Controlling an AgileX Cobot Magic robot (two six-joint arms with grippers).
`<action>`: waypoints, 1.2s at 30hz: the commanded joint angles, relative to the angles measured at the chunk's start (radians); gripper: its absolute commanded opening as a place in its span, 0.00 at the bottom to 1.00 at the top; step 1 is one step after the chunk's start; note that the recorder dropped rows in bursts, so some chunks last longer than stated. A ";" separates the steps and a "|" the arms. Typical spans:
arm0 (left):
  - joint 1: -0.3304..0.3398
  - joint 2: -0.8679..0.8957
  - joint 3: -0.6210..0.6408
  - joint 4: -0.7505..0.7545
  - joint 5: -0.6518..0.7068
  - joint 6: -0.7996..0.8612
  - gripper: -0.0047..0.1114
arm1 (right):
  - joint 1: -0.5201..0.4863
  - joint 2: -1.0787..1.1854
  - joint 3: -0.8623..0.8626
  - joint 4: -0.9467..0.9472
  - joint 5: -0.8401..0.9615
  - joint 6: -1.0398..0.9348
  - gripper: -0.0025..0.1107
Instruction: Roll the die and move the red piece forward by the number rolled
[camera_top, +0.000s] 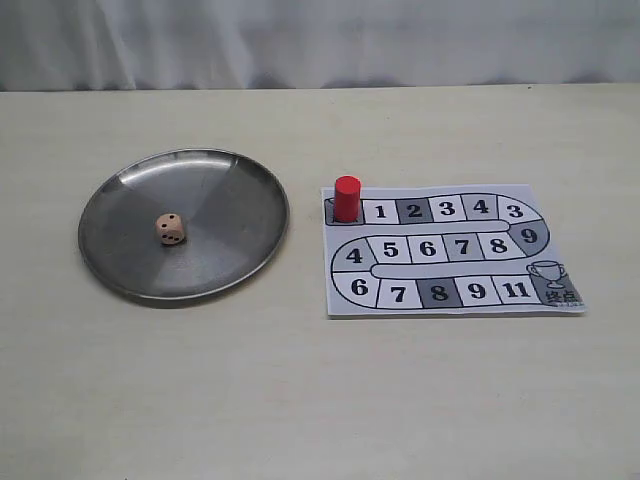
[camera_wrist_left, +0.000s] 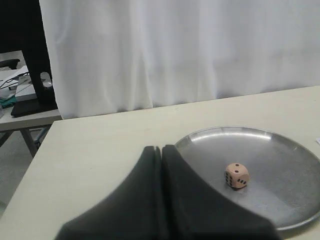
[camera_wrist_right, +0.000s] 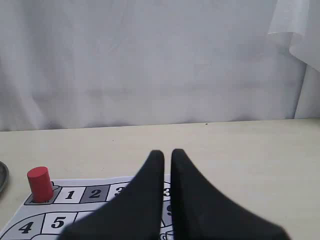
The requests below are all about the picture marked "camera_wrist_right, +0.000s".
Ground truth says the red game piece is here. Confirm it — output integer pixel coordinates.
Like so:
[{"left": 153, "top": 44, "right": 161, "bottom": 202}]
[{"left": 27, "top": 166, "right": 54, "bottom": 203}]

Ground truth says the round metal plate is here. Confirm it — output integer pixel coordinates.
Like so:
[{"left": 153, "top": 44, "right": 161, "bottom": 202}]
[{"left": 0, "top": 161, "right": 9, "bottom": 193}]

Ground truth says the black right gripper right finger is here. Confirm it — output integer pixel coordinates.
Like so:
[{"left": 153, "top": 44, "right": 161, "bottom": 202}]
[{"left": 171, "top": 149, "right": 290, "bottom": 240}]

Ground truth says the paper game board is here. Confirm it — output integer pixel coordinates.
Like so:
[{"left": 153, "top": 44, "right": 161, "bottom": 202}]
[{"left": 0, "top": 175, "right": 174, "bottom": 240}]

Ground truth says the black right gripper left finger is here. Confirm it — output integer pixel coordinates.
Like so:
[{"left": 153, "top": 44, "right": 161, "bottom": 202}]
[{"left": 58, "top": 150, "right": 165, "bottom": 240}]

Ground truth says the white curtain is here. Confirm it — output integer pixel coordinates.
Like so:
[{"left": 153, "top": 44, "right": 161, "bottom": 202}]
[{"left": 0, "top": 0, "right": 320, "bottom": 131}]

